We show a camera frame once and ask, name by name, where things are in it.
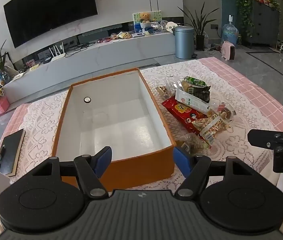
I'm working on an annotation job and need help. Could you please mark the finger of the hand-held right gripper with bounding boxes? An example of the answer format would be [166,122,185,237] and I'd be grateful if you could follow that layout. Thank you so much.
[247,129,283,152]

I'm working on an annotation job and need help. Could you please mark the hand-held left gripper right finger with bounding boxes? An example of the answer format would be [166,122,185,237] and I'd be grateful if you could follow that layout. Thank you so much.
[173,147,253,198]

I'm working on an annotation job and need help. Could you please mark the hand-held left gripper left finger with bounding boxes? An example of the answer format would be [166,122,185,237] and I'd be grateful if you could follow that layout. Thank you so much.
[30,146,112,198]

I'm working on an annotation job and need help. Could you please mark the olive clear snack packet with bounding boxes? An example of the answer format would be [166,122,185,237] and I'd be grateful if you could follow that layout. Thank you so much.
[178,133,212,156]

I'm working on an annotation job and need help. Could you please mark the orange cardboard box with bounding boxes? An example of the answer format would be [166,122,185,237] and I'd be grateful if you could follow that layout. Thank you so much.
[51,67,176,192]

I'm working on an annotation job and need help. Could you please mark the clear packet pink label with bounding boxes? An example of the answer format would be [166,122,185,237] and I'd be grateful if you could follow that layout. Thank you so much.
[210,101,237,121]

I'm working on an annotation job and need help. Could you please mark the gold striped snack packet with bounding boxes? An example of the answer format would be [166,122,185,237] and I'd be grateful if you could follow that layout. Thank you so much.
[193,111,229,139]

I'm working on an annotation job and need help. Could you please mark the large red snack packet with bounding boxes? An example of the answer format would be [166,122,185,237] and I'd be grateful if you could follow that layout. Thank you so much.
[161,97,208,142]

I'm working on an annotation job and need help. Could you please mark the white packet red label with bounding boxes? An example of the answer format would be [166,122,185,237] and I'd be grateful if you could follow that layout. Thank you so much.
[175,89,210,114]

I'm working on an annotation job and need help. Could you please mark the dark green snack packet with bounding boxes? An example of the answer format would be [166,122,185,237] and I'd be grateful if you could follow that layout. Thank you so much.
[188,85,211,103]

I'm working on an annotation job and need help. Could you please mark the clear nut packet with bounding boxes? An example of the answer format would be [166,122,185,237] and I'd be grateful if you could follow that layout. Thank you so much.
[156,78,182,103]

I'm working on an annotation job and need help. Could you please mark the green label snack packet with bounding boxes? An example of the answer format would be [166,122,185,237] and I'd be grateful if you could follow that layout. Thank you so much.
[181,76,206,88]

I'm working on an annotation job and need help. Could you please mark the pink heater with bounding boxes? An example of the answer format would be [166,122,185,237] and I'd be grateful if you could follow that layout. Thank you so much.
[221,41,236,61]

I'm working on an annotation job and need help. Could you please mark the black notebook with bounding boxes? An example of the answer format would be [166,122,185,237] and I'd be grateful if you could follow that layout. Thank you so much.
[0,129,26,178]

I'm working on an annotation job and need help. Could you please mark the dark grey cabinet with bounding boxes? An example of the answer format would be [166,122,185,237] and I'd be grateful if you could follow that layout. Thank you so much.
[250,1,280,48]

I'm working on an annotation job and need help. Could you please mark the white marble TV console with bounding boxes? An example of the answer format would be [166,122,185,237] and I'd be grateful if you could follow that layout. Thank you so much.
[3,31,179,104]

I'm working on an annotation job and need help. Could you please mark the blue water jug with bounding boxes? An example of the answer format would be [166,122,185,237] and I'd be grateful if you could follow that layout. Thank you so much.
[222,23,239,46]

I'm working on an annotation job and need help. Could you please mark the black pen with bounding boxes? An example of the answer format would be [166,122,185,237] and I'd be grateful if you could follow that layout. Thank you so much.
[0,144,7,172]

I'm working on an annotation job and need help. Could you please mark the white router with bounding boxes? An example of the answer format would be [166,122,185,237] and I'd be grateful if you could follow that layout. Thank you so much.
[48,43,65,62]

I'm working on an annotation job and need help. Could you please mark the long-leaf potted plant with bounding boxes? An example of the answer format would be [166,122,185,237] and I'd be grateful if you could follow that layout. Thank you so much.
[177,2,220,51]

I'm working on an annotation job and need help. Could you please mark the blue-grey trash can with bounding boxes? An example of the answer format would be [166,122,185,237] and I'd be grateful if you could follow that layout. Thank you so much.
[174,26,195,60]

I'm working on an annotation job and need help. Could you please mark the trailing vine plant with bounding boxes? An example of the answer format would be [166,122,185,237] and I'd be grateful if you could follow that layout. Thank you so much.
[228,0,254,38]

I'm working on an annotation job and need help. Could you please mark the assorted yellow snack bags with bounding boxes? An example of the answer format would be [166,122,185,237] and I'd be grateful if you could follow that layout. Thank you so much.
[110,31,133,40]

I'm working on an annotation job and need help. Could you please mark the teddy bear picture box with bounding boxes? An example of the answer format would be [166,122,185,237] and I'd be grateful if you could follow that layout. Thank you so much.
[133,10,162,34]

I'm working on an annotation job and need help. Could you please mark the brown teddy bear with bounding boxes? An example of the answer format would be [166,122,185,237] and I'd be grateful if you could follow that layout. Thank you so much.
[139,12,152,23]

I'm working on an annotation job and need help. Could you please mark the black curved television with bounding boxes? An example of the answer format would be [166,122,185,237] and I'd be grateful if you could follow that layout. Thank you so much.
[3,0,98,48]

